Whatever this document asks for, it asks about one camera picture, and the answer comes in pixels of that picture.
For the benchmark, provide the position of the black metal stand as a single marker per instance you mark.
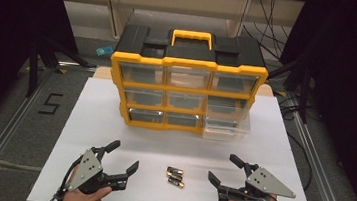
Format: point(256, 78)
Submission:
point(304, 93)
point(32, 71)

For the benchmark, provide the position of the black gold battery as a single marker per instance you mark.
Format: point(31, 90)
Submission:
point(177, 183)
point(175, 171)

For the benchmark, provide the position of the metal screws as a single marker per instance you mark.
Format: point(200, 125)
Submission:
point(172, 176)

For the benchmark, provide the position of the black curtain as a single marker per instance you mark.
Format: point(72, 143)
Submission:
point(352, 82)
point(6, 28)

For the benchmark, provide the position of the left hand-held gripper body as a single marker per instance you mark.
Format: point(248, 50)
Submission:
point(88, 171)

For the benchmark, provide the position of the aluminium floor rail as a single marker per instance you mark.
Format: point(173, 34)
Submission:
point(5, 136)
point(318, 175)

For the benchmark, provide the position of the white shelf frame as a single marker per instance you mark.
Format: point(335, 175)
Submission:
point(116, 6)

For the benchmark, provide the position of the white paper table sheet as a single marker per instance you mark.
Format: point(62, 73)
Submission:
point(161, 152)

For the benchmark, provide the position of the clear plastic organizer drawer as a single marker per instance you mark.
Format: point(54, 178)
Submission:
point(226, 132)

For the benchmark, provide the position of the small blue packet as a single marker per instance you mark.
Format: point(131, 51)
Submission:
point(104, 51)

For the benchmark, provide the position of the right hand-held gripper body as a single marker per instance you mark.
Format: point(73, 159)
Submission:
point(265, 183)

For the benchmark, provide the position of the rows of clear drawers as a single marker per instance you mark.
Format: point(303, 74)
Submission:
point(142, 74)

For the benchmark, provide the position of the yellow black organizer cabinet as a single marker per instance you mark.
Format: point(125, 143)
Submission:
point(187, 63)

